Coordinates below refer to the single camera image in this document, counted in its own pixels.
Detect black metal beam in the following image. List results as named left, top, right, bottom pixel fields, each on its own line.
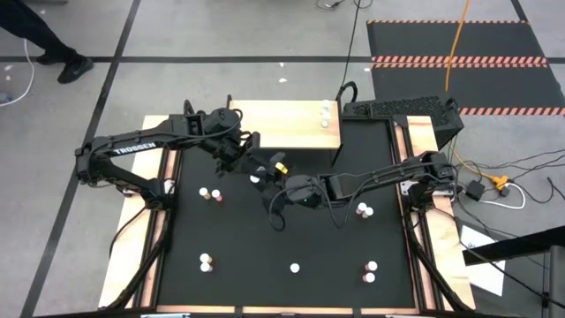
left=462, top=224, right=565, bottom=267

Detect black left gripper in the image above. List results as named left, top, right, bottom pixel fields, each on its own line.
left=214, top=131, right=287, bottom=178

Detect black table mat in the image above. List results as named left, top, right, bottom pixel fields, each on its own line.
left=156, top=118, right=418, bottom=309

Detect white floor cable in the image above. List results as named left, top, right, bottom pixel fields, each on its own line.
left=0, top=38, right=35, bottom=107

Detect black perforated computer tower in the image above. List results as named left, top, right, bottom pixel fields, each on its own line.
left=342, top=95, right=465, bottom=149

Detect grey metal post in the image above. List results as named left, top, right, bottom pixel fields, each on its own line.
left=548, top=245, right=565, bottom=318

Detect black power adapter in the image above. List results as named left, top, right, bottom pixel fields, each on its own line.
left=465, top=179, right=486, bottom=202

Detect black aluminium table frame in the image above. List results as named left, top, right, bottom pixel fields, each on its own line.
left=99, top=112, right=478, bottom=318

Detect yellow power cable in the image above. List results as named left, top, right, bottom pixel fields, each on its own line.
left=443, top=0, right=509, bottom=186

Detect long black cable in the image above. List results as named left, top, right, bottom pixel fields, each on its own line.
left=334, top=0, right=363, bottom=106

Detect person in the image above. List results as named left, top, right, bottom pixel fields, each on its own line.
left=0, top=0, right=94, bottom=85

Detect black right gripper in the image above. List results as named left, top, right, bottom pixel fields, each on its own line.
left=262, top=174, right=327, bottom=209

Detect coiled black floor cables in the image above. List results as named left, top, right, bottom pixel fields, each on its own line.
left=315, top=0, right=374, bottom=11

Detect black floor mat orange stripes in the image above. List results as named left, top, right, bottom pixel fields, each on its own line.
left=366, top=19, right=549, bottom=63
left=371, top=61, right=565, bottom=117

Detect white power cable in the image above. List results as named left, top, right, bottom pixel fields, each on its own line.
left=479, top=182, right=527, bottom=210

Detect white paper sheet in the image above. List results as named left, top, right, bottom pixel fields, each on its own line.
left=458, top=223, right=507, bottom=297

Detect black cable sleeve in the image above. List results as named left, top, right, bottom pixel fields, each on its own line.
left=103, top=207, right=176, bottom=310
left=403, top=209, right=473, bottom=313

